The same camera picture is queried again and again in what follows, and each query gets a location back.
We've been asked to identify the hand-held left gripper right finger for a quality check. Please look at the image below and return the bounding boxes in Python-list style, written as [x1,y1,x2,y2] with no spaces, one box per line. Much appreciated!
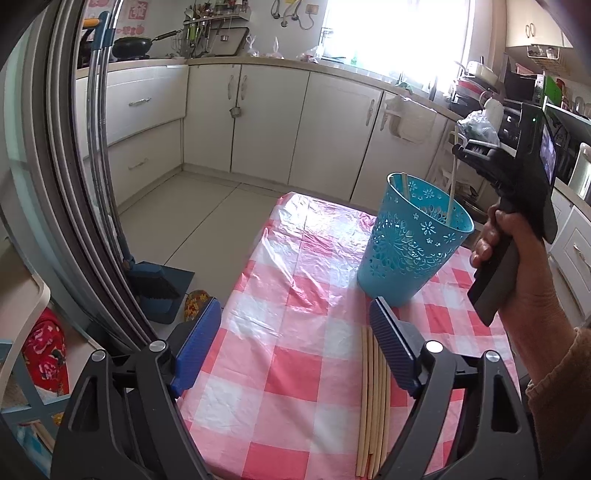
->
[369,296,541,480]

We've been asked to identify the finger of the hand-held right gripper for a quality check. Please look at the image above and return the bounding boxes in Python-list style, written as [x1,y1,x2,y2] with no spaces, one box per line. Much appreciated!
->
[451,138,502,162]

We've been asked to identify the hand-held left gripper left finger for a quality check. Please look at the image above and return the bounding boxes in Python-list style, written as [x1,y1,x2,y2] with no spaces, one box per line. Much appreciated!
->
[48,298,223,480]

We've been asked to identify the blue perforated plastic basket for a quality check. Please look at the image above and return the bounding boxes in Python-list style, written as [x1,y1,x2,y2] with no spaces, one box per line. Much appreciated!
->
[356,172,475,308]

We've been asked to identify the person's right forearm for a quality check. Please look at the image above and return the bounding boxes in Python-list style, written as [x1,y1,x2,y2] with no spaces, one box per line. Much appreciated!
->
[501,300,591,480]

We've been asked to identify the person's right hand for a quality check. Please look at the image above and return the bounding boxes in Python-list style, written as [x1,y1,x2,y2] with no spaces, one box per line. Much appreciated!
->
[470,205,562,334]

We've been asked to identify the plastic bag of greens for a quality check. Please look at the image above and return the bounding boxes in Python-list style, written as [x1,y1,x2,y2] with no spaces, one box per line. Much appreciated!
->
[457,110,500,145]

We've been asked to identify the white plastic shelf rack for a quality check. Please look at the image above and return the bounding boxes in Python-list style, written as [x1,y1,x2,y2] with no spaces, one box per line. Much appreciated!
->
[431,127,469,195]

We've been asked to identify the floral slipper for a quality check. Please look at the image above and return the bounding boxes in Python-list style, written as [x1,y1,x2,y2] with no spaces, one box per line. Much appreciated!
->
[184,289,212,322]

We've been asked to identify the white kettle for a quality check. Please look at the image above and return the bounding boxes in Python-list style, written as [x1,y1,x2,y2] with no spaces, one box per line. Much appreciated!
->
[567,142,591,200]

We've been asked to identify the black microwave oven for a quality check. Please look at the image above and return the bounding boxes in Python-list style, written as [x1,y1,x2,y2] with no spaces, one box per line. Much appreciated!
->
[545,102,591,185]

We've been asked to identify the white plastic hanging bin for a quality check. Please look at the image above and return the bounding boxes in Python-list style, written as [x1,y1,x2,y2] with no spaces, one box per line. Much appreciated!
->
[382,93,437,145]

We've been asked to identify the pink checkered plastic tablecloth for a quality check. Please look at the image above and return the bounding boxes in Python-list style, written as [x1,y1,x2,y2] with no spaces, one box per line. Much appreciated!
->
[178,191,522,480]

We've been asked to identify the bright window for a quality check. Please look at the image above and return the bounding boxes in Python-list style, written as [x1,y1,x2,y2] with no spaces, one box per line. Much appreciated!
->
[322,0,476,90]

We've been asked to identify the red floral cloth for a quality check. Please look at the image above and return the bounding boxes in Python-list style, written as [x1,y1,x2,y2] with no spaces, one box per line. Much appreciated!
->
[21,308,71,398]

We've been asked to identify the white side shelf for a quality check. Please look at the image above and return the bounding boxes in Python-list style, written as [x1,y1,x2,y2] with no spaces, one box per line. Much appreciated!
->
[0,272,52,464]

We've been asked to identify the cream kitchen cabinets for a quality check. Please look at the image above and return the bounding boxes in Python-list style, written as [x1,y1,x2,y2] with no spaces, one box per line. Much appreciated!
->
[74,58,591,333]

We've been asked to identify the grey refrigerator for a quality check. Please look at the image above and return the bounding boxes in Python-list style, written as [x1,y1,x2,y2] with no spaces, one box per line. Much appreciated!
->
[0,0,155,354]

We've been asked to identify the metal baking tray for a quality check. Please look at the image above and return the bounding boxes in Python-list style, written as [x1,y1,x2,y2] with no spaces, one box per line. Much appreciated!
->
[205,27,251,56]

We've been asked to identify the small black wok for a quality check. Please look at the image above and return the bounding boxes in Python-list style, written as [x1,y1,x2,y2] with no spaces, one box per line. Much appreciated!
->
[78,38,112,66]

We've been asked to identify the cream upper wall cabinet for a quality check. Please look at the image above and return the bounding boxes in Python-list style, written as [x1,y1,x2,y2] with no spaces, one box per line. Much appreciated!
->
[505,0,574,49]

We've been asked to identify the wall utensil rack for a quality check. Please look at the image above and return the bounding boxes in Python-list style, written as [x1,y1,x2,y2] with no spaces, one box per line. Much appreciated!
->
[181,1,253,58]

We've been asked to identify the black wok with handle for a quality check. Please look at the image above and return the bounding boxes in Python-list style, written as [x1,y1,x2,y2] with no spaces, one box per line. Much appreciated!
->
[112,30,183,61]

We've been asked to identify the red wall stickers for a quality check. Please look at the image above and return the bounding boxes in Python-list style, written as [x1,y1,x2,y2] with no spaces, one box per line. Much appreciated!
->
[87,0,145,38]

